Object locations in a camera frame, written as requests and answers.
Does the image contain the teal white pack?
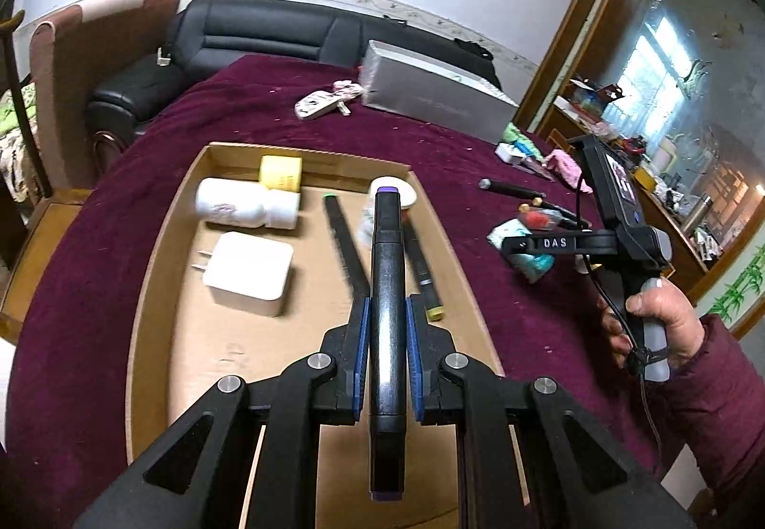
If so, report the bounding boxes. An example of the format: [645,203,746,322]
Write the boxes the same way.
[486,218,554,284]

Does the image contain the black marker purple cap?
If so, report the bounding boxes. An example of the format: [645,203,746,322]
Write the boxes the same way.
[370,213,407,502]

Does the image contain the white power adapter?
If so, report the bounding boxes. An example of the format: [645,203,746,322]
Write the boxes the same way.
[191,231,295,317]

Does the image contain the black marker green cap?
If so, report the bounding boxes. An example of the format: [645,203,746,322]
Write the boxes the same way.
[323,194,370,298]

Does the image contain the cardboard tray box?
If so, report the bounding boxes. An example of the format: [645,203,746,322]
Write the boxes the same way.
[123,140,533,529]

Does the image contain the white pill bottle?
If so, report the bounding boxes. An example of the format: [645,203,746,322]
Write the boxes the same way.
[195,178,301,230]

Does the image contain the person's bare right hand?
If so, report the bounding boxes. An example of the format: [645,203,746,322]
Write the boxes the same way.
[596,276,707,371]

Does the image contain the steel thermos flask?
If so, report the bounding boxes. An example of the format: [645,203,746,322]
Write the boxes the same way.
[681,194,713,238]

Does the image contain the clear case red items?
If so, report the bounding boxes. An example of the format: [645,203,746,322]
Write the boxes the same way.
[519,204,565,231]

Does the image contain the black marker gold cap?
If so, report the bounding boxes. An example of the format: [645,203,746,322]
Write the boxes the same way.
[532,198,592,229]

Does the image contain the pink cloth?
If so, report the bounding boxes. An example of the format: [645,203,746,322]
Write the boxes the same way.
[542,148,592,195]

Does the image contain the small white charger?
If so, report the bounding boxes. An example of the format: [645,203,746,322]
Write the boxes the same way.
[494,143,528,165]

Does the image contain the black marker grey cap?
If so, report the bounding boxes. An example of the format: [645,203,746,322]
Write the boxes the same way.
[479,178,546,201]

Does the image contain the green cloth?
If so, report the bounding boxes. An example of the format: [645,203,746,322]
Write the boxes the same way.
[502,122,543,161]

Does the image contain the dark red tablecloth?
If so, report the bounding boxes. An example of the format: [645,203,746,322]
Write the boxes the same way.
[5,52,684,529]

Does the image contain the wooden brick-pattern cabinet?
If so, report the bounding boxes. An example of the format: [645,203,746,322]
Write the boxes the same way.
[513,0,765,303]

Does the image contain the wooden chair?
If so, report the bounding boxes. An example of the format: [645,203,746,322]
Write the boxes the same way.
[1,11,91,345]

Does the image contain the silver grey long box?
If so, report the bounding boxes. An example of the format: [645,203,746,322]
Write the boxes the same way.
[359,41,519,142]

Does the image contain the white car key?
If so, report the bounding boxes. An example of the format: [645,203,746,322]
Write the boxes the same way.
[295,79,364,121]

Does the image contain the brown armchair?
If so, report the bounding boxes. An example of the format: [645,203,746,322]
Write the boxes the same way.
[30,0,180,188]

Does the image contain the black leather sofa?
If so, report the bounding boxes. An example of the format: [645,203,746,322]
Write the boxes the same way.
[84,0,501,147]

